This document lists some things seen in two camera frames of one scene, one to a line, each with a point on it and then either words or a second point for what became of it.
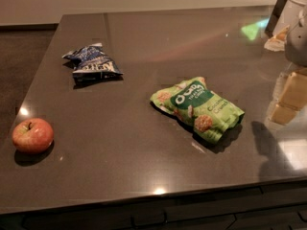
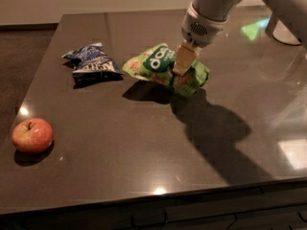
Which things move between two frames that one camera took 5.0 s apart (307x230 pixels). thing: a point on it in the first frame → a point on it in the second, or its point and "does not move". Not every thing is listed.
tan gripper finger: x=294 y=98 → x=184 y=58
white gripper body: x=297 y=45 → x=200 y=30
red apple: x=33 y=135 does not move
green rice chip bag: x=209 y=113 → x=155 y=64
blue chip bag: x=92 y=64 does not move
